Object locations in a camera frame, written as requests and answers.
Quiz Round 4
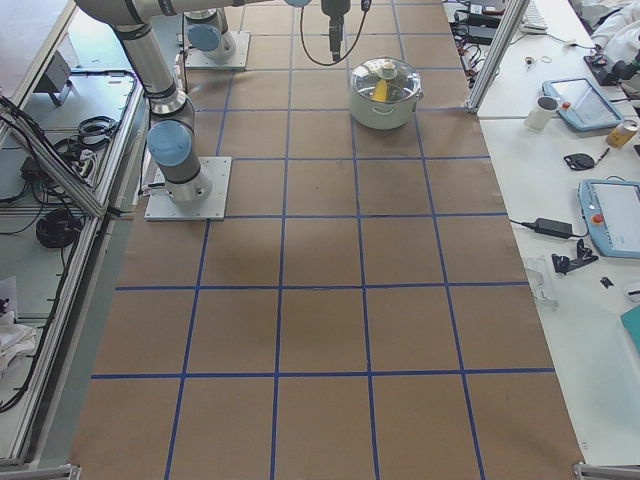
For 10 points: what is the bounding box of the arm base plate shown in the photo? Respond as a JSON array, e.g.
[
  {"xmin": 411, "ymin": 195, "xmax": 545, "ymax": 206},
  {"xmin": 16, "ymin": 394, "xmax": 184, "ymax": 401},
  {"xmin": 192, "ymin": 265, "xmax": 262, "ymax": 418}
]
[
  {"xmin": 144, "ymin": 157, "xmax": 232, "ymax": 221},
  {"xmin": 186, "ymin": 27, "xmax": 251, "ymax": 70}
]

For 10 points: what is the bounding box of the black round case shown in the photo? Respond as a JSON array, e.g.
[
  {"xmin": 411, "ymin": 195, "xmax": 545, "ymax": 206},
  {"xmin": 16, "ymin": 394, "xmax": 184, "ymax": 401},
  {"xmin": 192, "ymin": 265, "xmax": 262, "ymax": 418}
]
[{"xmin": 563, "ymin": 153, "xmax": 596, "ymax": 171}]

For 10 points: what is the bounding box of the aluminium frame post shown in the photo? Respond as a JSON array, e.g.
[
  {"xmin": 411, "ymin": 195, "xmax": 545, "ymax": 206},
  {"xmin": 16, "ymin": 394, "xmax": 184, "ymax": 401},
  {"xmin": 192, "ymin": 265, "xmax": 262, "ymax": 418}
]
[{"xmin": 465, "ymin": 0, "xmax": 529, "ymax": 113}]

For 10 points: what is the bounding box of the pale green cooking pot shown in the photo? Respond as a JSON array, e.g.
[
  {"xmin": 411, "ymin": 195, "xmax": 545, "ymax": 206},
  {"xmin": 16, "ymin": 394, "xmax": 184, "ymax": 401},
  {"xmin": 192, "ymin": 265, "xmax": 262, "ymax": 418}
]
[{"xmin": 349, "ymin": 77, "xmax": 423, "ymax": 130}]

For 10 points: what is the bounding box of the clear acrylic holder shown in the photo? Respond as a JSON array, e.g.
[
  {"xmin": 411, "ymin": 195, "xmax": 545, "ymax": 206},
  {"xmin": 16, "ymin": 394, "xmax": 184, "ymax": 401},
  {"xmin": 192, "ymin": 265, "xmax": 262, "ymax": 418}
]
[{"xmin": 522, "ymin": 256, "xmax": 559, "ymax": 310}]

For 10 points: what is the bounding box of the black coiled cable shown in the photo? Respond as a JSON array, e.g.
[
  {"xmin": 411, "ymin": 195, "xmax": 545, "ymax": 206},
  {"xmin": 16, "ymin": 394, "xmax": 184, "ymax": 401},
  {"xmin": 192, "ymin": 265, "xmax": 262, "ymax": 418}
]
[{"xmin": 34, "ymin": 207, "xmax": 84, "ymax": 250}]

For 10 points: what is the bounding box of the yellow corn cob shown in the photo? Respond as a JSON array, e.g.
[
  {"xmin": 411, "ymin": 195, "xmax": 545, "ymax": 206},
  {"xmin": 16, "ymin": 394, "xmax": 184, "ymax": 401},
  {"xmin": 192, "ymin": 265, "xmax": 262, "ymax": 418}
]
[{"xmin": 371, "ymin": 79, "xmax": 389, "ymax": 103}]

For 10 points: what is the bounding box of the white mug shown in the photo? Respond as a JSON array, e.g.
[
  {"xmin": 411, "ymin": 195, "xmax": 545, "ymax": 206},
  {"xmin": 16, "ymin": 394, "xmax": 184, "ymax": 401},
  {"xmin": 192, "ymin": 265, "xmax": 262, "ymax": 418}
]
[{"xmin": 524, "ymin": 95, "xmax": 560, "ymax": 131}]

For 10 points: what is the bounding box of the lower teach pendant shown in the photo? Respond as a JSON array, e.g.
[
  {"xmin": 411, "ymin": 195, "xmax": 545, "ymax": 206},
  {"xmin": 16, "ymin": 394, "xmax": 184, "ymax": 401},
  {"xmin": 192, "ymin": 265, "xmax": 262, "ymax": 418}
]
[{"xmin": 578, "ymin": 180, "xmax": 639, "ymax": 259}]

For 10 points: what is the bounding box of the teach pendant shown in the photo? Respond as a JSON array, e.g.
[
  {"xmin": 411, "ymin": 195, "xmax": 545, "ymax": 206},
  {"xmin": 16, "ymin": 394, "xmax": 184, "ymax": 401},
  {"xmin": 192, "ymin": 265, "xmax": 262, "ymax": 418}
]
[
  {"xmin": 542, "ymin": 78, "xmax": 624, "ymax": 131},
  {"xmin": 578, "ymin": 180, "xmax": 639, "ymax": 259}
]

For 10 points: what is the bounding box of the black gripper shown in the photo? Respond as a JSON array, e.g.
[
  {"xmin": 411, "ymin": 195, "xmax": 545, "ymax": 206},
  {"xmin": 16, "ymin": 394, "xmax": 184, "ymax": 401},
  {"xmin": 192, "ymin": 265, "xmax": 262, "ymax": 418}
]
[{"xmin": 321, "ymin": 0, "xmax": 351, "ymax": 61}]

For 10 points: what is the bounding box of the small black power adapter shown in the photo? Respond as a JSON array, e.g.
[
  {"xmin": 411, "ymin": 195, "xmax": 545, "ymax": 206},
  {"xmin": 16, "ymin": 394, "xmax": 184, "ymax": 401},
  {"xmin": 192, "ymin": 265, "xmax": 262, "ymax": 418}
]
[{"xmin": 534, "ymin": 218, "xmax": 573, "ymax": 239}]

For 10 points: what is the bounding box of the grey metal box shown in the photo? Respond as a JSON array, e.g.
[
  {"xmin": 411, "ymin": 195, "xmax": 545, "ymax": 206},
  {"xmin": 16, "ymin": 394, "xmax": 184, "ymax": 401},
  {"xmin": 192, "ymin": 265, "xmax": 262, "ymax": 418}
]
[{"xmin": 34, "ymin": 51, "xmax": 73, "ymax": 106}]

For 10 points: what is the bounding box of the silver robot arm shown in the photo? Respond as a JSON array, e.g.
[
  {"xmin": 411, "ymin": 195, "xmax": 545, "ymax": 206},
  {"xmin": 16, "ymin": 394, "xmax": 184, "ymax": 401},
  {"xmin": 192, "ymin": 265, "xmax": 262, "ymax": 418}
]
[
  {"xmin": 76, "ymin": 1, "xmax": 246, "ymax": 203},
  {"xmin": 184, "ymin": 8, "xmax": 236, "ymax": 63}
]

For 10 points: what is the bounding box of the yellow bottle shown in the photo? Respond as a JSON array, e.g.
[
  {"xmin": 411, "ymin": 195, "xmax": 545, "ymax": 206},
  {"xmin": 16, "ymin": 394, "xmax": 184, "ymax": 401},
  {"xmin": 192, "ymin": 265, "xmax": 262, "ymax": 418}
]
[{"xmin": 605, "ymin": 119, "xmax": 639, "ymax": 149}]

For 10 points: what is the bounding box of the upper teach pendant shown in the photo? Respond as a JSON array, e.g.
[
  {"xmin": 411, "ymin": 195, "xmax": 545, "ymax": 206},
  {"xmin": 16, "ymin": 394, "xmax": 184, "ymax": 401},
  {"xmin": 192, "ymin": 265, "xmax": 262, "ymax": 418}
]
[{"xmin": 542, "ymin": 78, "xmax": 624, "ymax": 131}]

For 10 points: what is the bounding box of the glass pot lid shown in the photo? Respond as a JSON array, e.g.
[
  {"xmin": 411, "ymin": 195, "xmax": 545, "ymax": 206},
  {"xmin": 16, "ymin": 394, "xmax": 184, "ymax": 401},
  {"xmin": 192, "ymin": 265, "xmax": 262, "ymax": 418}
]
[{"xmin": 351, "ymin": 57, "xmax": 422, "ymax": 103}]

